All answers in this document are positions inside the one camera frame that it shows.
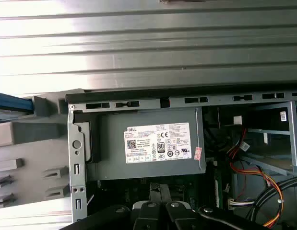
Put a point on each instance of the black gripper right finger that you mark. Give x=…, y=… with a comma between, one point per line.
x=181, y=215

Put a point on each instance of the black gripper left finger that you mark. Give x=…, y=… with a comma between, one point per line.
x=148, y=215

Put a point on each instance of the grey power supply unit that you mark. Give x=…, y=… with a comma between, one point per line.
x=114, y=167

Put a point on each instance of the black open PC case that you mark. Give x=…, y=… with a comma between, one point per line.
x=77, y=124

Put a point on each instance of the grey parts rack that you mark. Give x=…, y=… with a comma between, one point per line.
x=42, y=148

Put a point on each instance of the metal optical drive bay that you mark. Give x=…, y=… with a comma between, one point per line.
x=292, y=134

